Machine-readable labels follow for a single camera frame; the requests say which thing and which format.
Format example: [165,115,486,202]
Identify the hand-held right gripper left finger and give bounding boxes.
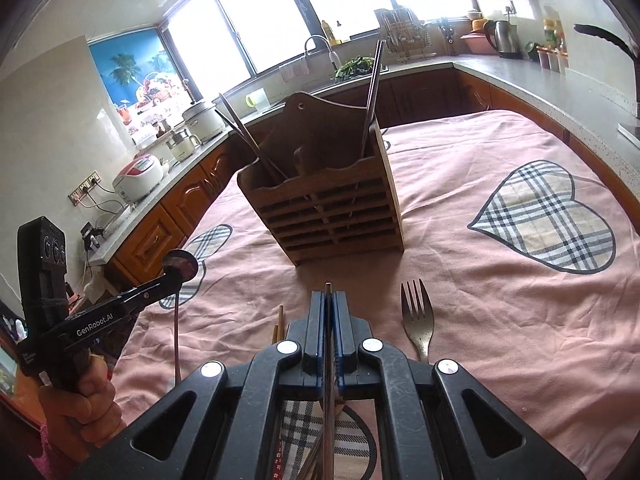
[70,290,331,480]

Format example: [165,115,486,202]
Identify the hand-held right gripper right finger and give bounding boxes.
[330,290,587,480]

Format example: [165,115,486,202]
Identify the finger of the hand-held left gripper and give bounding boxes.
[119,264,186,307]
[130,285,177,314]

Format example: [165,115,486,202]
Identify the metal spoon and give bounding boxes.
[164,249,199,383]

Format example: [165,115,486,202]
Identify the wooden utensil holder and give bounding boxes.
[236,91,405,267]

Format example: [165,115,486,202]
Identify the plain wooden chopstick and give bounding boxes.
[217,92,286,182]
[214,107,273,176]

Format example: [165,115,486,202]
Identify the person's left forearm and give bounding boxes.
[27,419,92,480]

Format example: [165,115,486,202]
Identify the person's left hand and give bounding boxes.
[39,354,127,444]

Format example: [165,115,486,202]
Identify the black clamp stand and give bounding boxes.
[80,221,107,252]

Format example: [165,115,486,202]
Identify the wooden lower cabinets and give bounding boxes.
[111,67,621,288]

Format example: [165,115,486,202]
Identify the metal fork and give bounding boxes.
[400,279,437,365]

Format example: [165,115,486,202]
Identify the white pink rice cooker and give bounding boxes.
[112,155,166,202]

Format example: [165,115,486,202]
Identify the pink heart print tablecloth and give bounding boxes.
[115,107,640,480]

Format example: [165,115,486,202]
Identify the small white electric cooker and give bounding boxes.
[165,127,201,162]

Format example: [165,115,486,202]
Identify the large white electric pot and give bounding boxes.
[181,100,227,144]

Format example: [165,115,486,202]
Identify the blue palm tree poster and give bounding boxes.
[87,27,194,134]

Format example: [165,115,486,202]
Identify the white hanging cloth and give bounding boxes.
[280,57,309,81]

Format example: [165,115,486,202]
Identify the green leafy vegetables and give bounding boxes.
[334,57,376,81]

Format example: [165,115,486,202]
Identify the chrome sink faucet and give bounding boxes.
[304,35,340,74]

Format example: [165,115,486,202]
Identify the kitchen window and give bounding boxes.
[162,0,476,97]

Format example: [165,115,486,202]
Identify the metal dish rack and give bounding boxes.
[377,7,431,64]

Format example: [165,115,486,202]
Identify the grey kitchen countertop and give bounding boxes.
[87,55,640,267]

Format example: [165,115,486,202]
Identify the black knife block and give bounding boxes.
[440,17,457,56]

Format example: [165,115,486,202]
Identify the pink plastic basin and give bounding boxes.
[460,32,494,54]

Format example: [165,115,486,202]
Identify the stainless electric kettle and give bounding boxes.
[484,19,521,59]

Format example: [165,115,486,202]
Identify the seasoning jar set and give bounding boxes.
[537,44,571,74]

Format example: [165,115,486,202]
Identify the gas stove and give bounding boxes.
[617,120,640,149]

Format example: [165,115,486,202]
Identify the condiment bottles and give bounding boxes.
[542,6,566,46]

